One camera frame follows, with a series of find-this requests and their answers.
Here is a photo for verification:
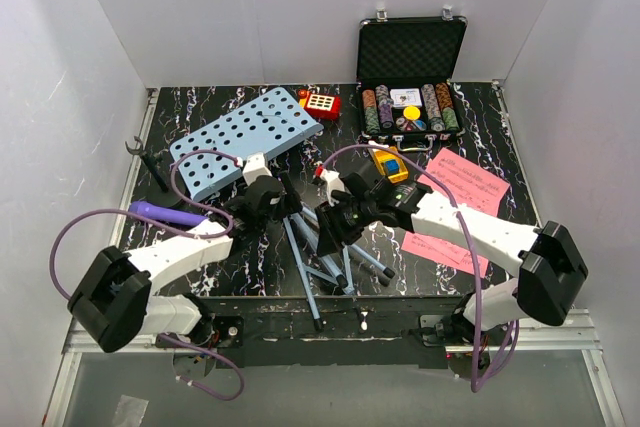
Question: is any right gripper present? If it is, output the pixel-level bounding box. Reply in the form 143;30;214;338
314;194;377;257

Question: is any light blue music stand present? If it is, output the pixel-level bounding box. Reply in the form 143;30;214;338
169;88;395;326

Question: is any pink sheet music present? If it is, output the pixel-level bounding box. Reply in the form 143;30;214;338
401;232;474;275
426;148;509;216

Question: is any black microphone stand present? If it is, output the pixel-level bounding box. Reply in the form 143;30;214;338
125;136;181;208

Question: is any purple toy microphone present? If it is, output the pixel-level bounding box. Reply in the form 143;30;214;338
128;201;207;227

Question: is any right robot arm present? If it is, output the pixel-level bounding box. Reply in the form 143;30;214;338
315;170;588;345

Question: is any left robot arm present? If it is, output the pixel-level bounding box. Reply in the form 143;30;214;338
68;173;302;353

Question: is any yellow toy bin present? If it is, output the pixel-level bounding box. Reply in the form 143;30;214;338
372;147;409;184

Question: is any red toy brick block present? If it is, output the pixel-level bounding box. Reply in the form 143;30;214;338
304;94;341;121

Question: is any orange yellow toy piece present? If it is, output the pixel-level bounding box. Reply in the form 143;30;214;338
297;89;311;108

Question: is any yellow round chip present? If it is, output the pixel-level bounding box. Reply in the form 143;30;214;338
403;105;421;121

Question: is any white card deck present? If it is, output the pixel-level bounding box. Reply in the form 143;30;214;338
389;88;423;108

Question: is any black poker chip case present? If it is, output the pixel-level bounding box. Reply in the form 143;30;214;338
356;15;468;142

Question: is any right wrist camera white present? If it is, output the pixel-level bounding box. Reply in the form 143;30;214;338
314;166;350;206

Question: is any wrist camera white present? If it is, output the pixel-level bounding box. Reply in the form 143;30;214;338
242;152;272;186
314;166;350;206

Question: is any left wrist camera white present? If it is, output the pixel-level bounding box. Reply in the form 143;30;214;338
242;152;272;186

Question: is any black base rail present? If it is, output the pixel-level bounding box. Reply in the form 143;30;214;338
197;295;461;369

